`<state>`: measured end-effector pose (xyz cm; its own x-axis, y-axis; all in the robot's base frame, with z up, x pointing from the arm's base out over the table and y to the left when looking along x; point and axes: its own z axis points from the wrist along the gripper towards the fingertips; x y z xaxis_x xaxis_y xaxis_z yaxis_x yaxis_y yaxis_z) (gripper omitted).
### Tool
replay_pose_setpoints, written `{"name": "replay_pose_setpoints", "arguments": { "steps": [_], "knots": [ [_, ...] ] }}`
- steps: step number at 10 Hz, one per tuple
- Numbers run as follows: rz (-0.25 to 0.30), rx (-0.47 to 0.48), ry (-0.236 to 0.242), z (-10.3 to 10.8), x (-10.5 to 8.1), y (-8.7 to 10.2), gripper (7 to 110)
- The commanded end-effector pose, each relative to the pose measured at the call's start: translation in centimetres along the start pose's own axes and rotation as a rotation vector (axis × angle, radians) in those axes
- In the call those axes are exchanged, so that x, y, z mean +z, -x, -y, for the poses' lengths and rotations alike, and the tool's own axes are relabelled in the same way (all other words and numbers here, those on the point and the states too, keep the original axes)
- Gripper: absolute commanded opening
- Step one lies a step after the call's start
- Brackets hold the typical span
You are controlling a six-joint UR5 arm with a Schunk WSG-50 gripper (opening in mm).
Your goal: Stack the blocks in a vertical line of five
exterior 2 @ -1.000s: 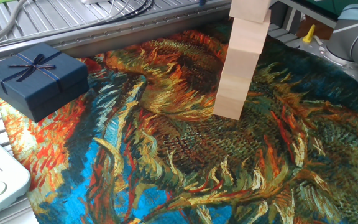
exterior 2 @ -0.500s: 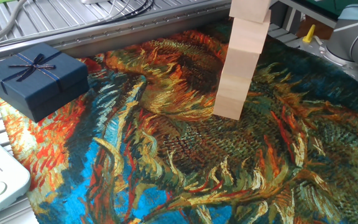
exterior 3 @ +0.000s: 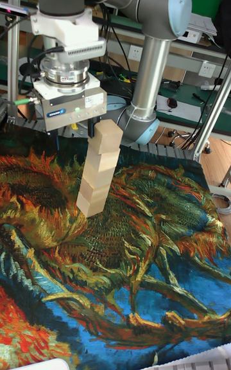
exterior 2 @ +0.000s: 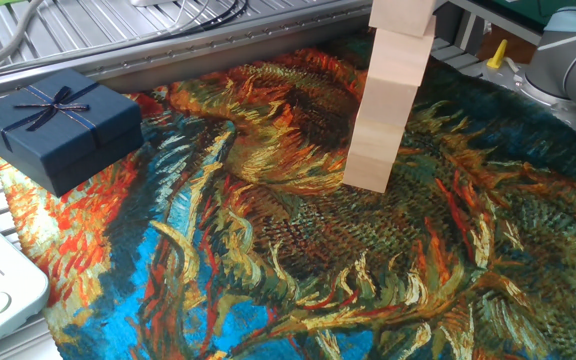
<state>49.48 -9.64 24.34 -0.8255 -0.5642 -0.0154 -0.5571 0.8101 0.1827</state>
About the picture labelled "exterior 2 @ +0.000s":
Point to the sunflower painting print cloth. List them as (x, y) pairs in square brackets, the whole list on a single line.
[(218, 275)]

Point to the aluminium slotted rail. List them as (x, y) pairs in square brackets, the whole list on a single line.
[(193, 52)]

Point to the plain wooden cube block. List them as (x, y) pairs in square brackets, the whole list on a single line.
[(400, 15), (365, 176), (385, 102), (375, 142), (400, 57)]

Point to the yellow plastic piece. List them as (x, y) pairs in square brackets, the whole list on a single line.
[(497, 59)]

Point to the navy gift box with ribbon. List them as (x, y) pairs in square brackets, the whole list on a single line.
[(68, 145)]

